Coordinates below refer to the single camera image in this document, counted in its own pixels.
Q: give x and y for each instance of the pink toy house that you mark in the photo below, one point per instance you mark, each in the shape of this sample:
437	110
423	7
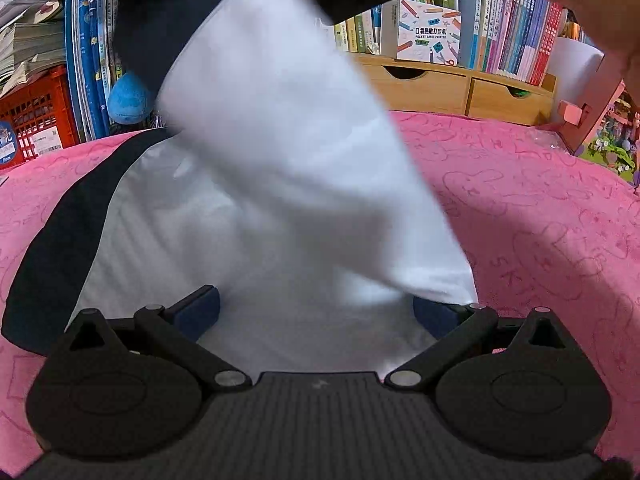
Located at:
600	115

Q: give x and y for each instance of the pink rabbit print towel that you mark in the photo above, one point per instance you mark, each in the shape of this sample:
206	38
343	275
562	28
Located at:
540	240

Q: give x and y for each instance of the clear plastic bag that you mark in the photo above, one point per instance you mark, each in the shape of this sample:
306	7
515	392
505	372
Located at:
550	140

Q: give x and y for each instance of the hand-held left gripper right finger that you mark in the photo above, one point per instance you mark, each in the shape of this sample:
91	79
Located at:
440	317

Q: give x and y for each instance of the wooden drawer organizer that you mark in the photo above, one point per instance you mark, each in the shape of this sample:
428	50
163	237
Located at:
450	92

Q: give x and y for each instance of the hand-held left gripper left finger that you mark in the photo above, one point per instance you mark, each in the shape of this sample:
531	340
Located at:
200	312

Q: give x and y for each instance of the stack of papers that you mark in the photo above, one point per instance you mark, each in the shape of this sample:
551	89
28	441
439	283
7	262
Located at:
30	45

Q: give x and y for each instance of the row of small paperback books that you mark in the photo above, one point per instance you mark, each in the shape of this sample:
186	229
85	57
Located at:
500	30

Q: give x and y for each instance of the navy and white shirt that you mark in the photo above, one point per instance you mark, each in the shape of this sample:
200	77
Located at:
280	185

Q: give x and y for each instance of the white box with colourful print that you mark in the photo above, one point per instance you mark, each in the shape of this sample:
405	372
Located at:
427	30

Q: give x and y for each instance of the red plastic crate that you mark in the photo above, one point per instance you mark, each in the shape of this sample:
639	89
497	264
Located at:
40	115

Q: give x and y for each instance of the person's right forearm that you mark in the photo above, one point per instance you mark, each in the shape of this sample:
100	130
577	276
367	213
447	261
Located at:
590	5

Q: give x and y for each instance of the blue plush ball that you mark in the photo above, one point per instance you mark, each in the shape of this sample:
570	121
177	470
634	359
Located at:
130	100

